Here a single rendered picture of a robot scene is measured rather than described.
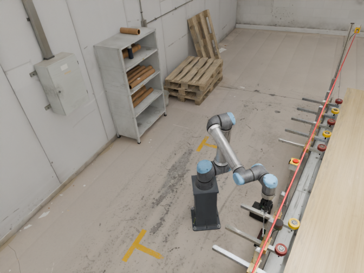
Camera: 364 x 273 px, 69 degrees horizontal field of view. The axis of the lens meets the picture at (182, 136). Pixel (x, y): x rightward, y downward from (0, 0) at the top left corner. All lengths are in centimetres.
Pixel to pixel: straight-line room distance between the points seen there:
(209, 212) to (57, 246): 174
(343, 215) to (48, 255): 288
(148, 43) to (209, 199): 268
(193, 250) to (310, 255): 133
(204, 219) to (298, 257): 127
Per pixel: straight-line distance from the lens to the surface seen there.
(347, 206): 249
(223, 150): 200
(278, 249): 209
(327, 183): 260
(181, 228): 320
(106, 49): 374
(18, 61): 325
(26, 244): 368
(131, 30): 407
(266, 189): 187
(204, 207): 290
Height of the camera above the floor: 268
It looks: 38 degrees down
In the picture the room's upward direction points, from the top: 5 degrees counter-clockwise
